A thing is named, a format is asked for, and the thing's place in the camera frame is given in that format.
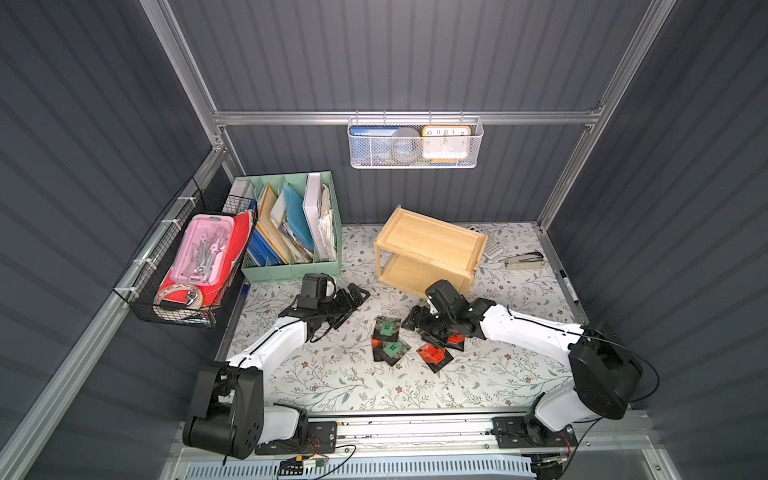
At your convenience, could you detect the clear tape roll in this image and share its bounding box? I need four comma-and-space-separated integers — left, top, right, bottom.
153, 284, 204, 309

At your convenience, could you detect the red tea bag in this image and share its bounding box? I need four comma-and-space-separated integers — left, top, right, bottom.
445, 334, 466, 352
417, 343, 453, 373
371, 339, 384, 362

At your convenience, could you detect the red tea bag bottom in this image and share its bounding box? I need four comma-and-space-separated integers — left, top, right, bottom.
417, 343, 453, 373

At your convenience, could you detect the wooden two-tier shelf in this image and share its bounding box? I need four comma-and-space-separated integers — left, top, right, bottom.
374, 207, 488, 298

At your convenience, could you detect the white binder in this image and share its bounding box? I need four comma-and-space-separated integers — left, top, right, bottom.
303, 172, 329, 261

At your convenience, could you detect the black wire basket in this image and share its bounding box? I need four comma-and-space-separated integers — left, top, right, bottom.
115, 180, 257, 328

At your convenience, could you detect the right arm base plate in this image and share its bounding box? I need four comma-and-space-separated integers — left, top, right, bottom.
490, 416, 578, 449

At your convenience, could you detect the teal folder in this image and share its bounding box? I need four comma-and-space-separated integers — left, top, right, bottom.
283, 184, 315, 253

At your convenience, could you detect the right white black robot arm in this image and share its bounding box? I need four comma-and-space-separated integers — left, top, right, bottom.
402, 280, 643, 445

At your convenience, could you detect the red folder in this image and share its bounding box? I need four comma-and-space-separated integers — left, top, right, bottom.
153, 210, 254, 311

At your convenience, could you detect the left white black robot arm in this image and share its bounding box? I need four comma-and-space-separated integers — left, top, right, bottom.
182, 275, 370, 459

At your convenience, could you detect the white calculator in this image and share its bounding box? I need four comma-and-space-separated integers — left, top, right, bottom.
483, 239, 504, 261

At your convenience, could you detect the red tea bag left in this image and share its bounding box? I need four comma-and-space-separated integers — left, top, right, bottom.
371, 339, 384, 362

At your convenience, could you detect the yellow white clock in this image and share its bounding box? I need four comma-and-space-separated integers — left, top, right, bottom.
422, 125, 472, 161

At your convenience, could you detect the blue box in basket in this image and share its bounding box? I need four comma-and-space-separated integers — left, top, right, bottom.
348, 126, 398, 169

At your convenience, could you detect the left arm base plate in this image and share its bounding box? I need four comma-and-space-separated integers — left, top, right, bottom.
254, 421, 338, 456

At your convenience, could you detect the green tea bag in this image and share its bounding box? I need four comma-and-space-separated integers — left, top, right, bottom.
372, 315, 401, 342
382, 341, 411, 366

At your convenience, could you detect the black marker pen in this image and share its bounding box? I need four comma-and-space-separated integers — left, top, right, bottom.
559, 269, 580, 304

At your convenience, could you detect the green file organizer box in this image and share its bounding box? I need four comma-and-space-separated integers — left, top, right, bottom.
224, 171, 342, 283

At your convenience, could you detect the pink plastic tool case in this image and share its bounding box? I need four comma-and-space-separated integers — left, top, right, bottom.
170, 214, 235, 287

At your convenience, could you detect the red tea bag right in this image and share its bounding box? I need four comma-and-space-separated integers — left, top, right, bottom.
445, 334, 466, 352

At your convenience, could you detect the grey stapler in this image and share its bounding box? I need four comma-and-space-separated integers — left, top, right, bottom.
504, 251, 548, 271

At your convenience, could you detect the white mesh wall basket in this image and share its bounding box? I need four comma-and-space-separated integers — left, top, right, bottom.
347, 115, 485, 169

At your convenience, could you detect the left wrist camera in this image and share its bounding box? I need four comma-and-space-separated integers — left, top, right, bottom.
296, 273, 336, 310

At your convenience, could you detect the grey tape roll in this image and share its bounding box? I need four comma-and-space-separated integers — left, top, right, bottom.
390, 127, 422, 164

